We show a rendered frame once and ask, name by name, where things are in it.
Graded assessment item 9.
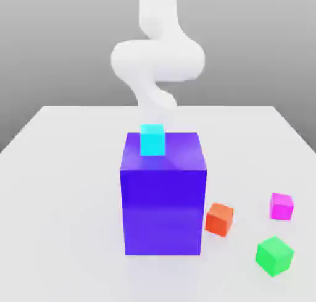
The small cyan cube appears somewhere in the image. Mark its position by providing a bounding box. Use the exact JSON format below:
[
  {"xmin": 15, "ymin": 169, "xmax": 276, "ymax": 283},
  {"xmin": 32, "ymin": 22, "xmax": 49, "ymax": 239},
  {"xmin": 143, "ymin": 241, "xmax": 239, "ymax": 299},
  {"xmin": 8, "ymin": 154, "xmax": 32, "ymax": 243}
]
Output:
[{"xmin": 139, "ymin": 124, "xmax": 167, "ymax": 157}]

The small orange cube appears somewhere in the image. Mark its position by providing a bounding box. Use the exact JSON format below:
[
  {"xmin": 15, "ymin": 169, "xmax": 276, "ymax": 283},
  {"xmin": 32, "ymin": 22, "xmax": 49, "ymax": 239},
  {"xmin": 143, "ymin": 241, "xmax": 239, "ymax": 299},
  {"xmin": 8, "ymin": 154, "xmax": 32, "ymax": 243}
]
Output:
[{"xmin": 204, "ymin": 202, "xmax": 235, "ymax": 238}]

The small magenta cube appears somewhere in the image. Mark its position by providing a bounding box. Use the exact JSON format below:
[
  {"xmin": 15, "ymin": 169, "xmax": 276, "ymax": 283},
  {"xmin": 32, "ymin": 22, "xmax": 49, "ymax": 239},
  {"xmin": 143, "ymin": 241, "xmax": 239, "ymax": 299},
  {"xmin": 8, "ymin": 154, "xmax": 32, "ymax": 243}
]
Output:
[{"xmin": 269, "ymin": 193, "xmax": 294, "ymax": 222}]

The small green cube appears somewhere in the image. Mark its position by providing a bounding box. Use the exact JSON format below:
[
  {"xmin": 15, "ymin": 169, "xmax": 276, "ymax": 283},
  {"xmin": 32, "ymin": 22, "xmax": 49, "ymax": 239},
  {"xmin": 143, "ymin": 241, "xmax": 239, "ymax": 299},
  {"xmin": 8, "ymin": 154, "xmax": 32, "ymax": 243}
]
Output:
[{"xmin": 254, "ymin": 235, "xmax": 295, "ymax": 278}]

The large purple box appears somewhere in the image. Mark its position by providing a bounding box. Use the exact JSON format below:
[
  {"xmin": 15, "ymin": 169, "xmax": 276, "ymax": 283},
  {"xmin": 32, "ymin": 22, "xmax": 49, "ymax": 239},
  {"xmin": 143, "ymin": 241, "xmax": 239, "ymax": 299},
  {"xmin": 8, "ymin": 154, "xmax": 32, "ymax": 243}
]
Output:
[{"xmin": 119, "ymin": 132, "xmax": 207, "ymax": 256}]

